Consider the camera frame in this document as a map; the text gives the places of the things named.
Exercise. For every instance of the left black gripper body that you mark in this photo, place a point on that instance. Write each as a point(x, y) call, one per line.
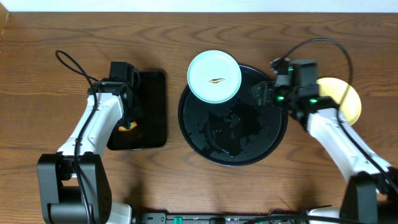
point(131, 115)

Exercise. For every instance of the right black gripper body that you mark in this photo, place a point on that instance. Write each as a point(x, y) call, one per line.
point(270, 94)

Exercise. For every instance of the yellow green scrub sponge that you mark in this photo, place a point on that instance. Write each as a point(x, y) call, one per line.
point(127, 126)

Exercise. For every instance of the yellow plate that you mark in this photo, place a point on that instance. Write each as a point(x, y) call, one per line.
point(335, 88)

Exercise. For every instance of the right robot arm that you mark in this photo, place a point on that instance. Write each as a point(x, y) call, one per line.
point(371, 192)

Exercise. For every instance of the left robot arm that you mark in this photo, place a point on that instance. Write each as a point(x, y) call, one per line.
point(73, 184)

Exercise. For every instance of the black rectangular tray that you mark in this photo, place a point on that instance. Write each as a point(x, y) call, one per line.
point(151, 129)

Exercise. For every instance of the black round tray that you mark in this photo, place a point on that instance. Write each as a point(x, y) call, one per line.
point(238, 132)

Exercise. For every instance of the light blue plate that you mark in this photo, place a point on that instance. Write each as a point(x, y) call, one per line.
point(214, 76)

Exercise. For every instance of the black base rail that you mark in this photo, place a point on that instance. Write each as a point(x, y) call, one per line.
point(202, 218)

